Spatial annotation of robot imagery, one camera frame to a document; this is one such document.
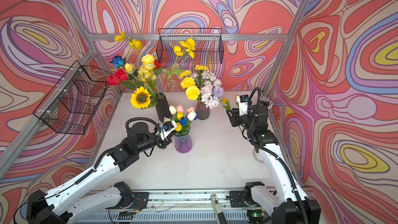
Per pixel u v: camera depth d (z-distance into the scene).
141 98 0.65
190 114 0.69
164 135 0.61
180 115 0.69
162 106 0.91
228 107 1.08
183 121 0.67
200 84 0.89
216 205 0.69
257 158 0.86
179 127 0.66
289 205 0.39
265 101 0.91
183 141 0.93
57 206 0.39
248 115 0.66
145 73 0.76
